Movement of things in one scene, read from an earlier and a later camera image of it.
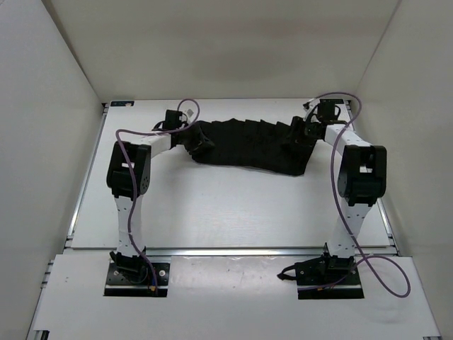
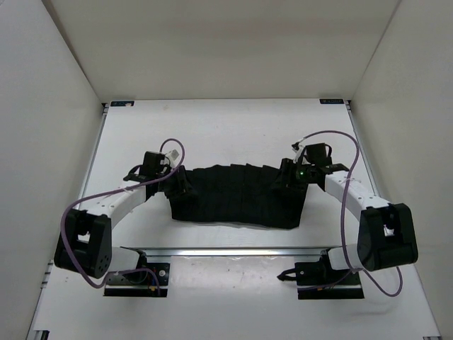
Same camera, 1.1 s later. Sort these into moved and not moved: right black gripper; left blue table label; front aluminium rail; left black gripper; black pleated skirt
Moved: right black gripper; black pleated skirt; left black gripper
Not moved: front aluminium rail; left blue table label
